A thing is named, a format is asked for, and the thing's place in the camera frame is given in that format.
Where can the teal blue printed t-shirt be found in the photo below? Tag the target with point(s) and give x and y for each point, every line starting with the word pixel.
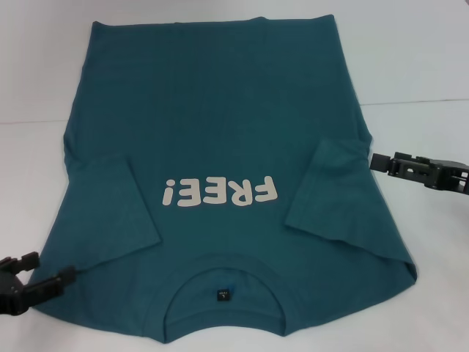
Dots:
pixel 227 110

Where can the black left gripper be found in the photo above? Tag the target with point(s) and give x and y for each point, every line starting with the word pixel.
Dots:
pixel 9 293

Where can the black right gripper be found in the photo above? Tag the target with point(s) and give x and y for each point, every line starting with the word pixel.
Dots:
pixel 452 176

